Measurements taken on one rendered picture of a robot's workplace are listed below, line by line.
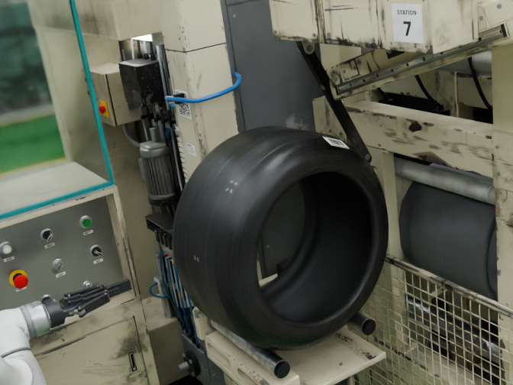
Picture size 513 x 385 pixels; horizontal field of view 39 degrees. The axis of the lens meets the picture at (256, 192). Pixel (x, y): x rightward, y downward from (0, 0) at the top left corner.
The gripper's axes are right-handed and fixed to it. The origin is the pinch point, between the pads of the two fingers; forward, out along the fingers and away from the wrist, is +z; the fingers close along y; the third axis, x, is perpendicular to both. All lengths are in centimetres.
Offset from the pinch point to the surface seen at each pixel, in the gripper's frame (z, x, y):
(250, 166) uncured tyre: 26, -36, -38
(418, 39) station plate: 55, -61, -65
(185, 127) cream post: 28.9, -38.3, 1.2
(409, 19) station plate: 55, -65, -62
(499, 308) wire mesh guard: 70, 6, -71
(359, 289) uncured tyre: 50, 4, -43
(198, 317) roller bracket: 18.1, 13.2, -8.9
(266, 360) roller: 21.7, 14.6, -38.9
